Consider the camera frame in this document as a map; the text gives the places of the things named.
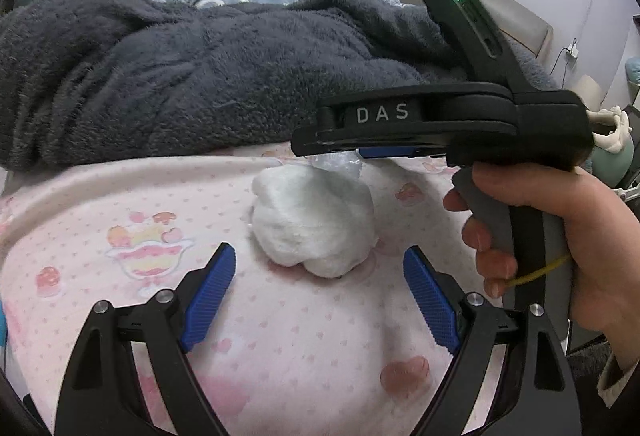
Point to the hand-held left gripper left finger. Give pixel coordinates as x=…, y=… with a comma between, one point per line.
x=210, y=296

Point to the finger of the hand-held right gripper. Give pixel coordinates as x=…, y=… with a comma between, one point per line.
x=387, y=153
x=340, y=139

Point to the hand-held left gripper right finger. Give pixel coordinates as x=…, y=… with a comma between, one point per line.
x=430, y=296

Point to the clear plastic wrapper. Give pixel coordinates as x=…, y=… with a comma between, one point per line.
x=335, y=165

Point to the person's right hand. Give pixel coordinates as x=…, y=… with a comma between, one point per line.
x=590, y=241

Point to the beige chair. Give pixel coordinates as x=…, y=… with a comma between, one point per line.
x=587, y=91

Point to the white plush figure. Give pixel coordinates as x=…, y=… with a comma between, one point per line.
x=610, y=129

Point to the pink printed bed sheet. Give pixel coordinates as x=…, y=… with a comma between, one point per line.
x=300, y=366

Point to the teal round cushion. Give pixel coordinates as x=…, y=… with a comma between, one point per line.
x=607, y=166

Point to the grey fleece blanket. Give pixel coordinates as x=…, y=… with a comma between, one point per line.
x=175, y=66

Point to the blue object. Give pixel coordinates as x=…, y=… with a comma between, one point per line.
x=3, y=328

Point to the white wall charger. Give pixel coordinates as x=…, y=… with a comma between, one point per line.
x=574, y=51

